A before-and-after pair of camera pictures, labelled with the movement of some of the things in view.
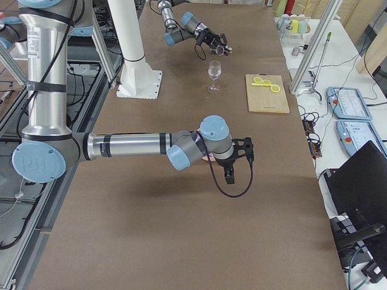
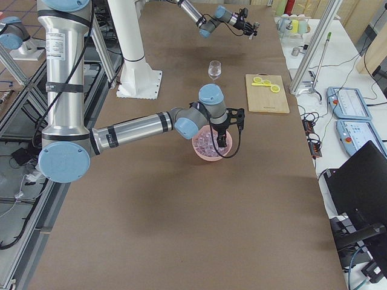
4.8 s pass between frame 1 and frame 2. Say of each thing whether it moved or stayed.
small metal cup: stayed
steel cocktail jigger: moved
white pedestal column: stayed
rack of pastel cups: stayed
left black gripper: moved
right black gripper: moved
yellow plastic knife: stayed
